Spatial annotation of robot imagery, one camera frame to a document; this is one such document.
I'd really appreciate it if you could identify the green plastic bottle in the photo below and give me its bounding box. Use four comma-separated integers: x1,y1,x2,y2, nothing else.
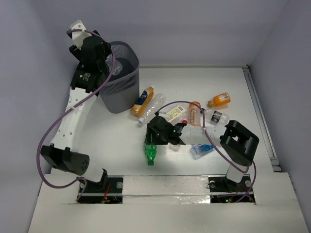
144,144,157,166

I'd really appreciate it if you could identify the clear bottle blue label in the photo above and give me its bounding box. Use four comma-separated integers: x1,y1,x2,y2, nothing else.
105,54,123,76

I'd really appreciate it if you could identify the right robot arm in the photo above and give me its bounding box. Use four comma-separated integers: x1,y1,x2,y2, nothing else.
145,116,259,190

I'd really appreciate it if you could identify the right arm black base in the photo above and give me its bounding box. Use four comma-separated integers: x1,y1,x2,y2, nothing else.
207,175,255,203

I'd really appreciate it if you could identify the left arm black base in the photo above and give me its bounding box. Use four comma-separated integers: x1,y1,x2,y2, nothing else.
77,176,123,204

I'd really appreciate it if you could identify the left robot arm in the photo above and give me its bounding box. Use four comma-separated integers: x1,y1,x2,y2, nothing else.
36,29,114,192

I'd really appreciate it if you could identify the grey mesh waste bin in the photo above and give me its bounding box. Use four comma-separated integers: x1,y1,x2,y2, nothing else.
99,41,140,114

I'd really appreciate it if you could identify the clear bottle red cap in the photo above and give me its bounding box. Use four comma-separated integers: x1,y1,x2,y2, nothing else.
169,120,188,147

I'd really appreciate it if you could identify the clear bottle yellow label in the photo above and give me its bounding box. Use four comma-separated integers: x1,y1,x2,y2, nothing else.
160,103,190,125

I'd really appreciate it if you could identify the clear ribbed plastic bottle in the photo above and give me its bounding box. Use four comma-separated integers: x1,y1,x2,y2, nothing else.
138,93,166,124

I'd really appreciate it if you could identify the orange bottle blue white label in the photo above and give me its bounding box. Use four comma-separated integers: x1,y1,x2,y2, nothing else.
130,85,155,117

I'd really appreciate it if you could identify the orange bottle white cap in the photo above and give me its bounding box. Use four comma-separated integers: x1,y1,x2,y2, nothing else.
189,101,201,126

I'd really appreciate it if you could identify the blue tinted water bottle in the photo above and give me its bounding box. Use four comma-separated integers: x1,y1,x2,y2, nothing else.
190,144,214,160

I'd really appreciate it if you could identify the clear bottle black label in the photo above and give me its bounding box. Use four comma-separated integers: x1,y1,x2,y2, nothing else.
201,108,230,125

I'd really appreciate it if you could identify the silver foil tape strip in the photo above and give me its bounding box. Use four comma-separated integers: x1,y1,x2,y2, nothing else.
122,175,210,204

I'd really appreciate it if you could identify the small orange juice bottle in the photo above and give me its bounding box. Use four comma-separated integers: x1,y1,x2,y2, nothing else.
207,92,231,108

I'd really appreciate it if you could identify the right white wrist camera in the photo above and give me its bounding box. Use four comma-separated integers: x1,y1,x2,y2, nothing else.
158,111,171,121

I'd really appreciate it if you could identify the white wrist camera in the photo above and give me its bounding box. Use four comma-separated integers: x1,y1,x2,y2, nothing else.
68,20,91,49
158,111,171,121

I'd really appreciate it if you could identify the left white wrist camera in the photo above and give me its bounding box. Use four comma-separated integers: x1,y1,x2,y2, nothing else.
68,20,91,49

